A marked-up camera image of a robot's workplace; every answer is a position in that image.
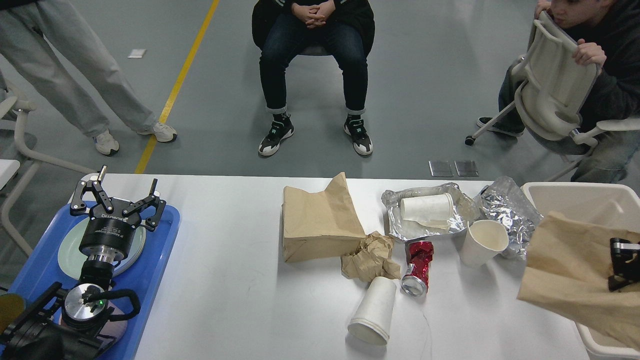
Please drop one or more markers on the aluminium foil tray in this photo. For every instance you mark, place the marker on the aluminium foil tray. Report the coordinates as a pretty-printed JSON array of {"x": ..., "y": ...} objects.
[{"x": 465, "y": 212}]

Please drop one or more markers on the beige plastic bin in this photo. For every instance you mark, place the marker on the beige plastic bin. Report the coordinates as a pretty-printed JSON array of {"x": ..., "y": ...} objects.
[{"x": 609, "y": 205}]

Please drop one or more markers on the white paper cup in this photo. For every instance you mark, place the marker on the white paper cup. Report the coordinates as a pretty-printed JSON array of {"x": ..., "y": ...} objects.
[
  {"x": 484, "y": 239},
  {"x": 371, "y": 322}
]

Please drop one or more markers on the white office chair right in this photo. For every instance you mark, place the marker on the white office chair right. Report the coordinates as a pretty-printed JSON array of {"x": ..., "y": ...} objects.
[{"x": 552, "y": 89}]

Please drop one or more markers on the seated person dark jeans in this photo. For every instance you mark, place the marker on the seated person dark jeans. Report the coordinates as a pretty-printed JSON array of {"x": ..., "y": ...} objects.
[{"x": 282, "y": 28}]

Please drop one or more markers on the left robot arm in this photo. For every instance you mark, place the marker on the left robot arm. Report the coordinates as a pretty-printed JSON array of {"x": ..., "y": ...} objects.
[{"x": 78, "y": 323}]

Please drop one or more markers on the blue plastic tray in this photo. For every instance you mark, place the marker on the blue plastic tray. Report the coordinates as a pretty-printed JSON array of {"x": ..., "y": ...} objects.
[{"x": 144, "y": 277}]

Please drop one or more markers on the paper cup in foil tray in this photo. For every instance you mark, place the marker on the paper cup in foil tray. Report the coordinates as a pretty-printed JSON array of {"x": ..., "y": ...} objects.
[{"x": 430, "y": 210}]

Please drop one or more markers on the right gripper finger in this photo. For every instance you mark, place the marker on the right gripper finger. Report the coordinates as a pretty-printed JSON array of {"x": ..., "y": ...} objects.
[{"x": 625, "y": 263}]

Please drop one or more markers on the crumpled brown paper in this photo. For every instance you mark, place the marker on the crumpled brown paper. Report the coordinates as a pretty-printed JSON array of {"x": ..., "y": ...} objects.
[{"x": 371, "y": 259}]

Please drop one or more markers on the lying white paper cup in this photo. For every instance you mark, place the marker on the lying white paper cup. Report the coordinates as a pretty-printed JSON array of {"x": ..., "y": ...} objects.
[{"x": 371, "y": 322}]

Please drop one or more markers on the floor socket plate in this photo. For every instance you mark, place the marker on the floor socket plate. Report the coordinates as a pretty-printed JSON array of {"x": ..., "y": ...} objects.
[
  {"x": 466, "y": 168},
  {"x": 440, "y": 169}
]

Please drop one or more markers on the green plate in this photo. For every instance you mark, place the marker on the green plate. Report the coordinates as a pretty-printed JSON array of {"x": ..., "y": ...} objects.
[{"x": 70, "y": 259}]

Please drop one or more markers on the dark teal cup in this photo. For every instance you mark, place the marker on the dark teal cup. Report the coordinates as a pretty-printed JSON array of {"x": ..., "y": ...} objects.
[{"x": 11, "y": 307}]

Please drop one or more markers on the white paper scrap on floor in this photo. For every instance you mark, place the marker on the white paper scrap on floor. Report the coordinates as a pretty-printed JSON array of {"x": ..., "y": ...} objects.
[{"x": 137, "y": 53}]

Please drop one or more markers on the large brown paper bag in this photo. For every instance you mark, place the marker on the large brown paper bag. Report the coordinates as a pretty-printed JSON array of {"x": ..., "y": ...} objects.
[{"x": 320, "y": 225}]

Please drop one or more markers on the pink mug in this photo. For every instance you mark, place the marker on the pink mug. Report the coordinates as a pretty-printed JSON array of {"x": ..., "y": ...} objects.
[{"x": 117, "y": 327}]

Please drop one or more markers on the floor socket plate left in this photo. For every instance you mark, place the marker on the floor socket plate left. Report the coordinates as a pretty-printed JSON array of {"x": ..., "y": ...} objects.
[{"x": 440, "y": 169}]

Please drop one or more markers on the chair under middle person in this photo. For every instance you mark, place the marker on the chair under middle person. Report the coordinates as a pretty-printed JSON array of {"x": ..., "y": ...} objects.
[{"x": 315, "y": 50}]

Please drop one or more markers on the seated person on right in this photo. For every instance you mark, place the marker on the seated person on right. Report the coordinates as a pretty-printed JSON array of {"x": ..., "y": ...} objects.
[{"x": 607, "y": 33}]

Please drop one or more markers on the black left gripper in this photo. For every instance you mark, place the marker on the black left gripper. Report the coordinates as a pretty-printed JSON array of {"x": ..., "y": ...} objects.
[{"x": 109, "y": 232}]

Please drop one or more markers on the floor socket plate right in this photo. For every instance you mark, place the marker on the floor socket plate right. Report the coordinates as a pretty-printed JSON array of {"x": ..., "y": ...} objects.
[{"x": 466, "y": 168}]

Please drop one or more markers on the pink plate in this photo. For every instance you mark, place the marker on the pink plate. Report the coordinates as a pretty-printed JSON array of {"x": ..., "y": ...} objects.
[{"x": 128, "y": 262}]

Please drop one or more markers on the aluminium foil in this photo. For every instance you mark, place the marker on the aluminium foil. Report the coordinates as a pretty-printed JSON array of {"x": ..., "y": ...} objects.
[{"x": 503, "y": 201}]

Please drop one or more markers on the crushed red can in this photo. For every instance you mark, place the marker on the crushed red can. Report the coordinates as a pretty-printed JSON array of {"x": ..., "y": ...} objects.
[{"x": 419, "y": 255}]

